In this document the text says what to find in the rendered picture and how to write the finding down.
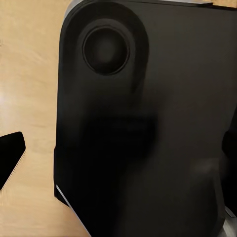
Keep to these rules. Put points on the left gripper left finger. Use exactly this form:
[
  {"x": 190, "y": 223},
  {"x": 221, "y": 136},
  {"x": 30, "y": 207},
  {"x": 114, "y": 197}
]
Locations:
[{"x": 12, "y": 146}]

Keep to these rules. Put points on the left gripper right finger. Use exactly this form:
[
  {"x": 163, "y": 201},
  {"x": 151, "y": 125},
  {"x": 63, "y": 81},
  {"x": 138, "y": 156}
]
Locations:
[{"x": 229, "y": 147}]

